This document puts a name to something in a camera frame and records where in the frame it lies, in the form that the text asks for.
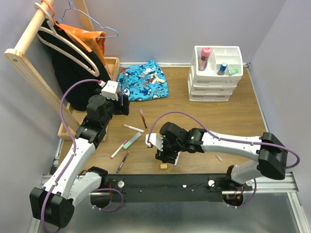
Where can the black hanging garment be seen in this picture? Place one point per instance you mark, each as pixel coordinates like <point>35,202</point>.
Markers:
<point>68,72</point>

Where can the white drawer organizer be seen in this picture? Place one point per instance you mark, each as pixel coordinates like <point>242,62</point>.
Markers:
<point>206,85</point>

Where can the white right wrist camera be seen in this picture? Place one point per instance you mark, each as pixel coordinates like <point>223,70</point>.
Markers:
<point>154,140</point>

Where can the purple cap white marker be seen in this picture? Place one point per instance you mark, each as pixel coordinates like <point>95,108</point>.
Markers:
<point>118,149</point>

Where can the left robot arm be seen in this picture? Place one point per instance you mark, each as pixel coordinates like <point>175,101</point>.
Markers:
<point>55,202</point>

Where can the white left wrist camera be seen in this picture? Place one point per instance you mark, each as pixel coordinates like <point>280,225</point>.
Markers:
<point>109,89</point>

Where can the dark purple pen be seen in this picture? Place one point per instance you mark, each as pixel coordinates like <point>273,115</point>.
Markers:
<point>122,163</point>

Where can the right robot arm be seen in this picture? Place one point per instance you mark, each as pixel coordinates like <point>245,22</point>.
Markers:
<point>266,155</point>

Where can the mint grey highlighter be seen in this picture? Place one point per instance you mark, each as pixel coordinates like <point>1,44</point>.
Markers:
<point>132,140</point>

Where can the pink lid pen tube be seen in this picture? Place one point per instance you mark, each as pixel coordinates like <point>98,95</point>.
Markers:
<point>204,57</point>

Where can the orange garment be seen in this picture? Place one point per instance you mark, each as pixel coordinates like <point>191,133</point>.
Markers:
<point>90,41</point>

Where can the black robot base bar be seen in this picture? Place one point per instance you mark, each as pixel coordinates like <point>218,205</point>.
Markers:
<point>166,188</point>

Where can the tan eraser block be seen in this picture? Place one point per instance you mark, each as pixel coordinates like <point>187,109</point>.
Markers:
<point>163,166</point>

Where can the blue wire hanger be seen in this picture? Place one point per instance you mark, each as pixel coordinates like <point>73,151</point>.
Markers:
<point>87,21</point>

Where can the blue shark print cloth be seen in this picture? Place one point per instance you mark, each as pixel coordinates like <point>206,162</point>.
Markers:
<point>143,82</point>

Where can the red clear-cap pen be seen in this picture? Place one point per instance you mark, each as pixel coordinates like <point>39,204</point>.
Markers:
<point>143,119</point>

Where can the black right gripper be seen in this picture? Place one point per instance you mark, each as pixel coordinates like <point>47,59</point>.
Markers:
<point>162,156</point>

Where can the blue cap white marker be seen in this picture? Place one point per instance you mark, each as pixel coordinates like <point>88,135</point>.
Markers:
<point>176,161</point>

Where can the pink cap white marker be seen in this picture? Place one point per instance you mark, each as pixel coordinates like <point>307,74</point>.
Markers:
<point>134,128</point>

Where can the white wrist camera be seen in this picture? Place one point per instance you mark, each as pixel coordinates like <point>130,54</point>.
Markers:
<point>154,140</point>
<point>109,89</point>

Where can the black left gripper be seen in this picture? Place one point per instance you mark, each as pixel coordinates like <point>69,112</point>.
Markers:
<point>122,109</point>

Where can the wooden clothes rack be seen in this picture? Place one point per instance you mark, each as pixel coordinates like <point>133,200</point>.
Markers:
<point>17,57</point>

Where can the orange hanger hook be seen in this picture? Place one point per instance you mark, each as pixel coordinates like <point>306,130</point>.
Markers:
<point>50,6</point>

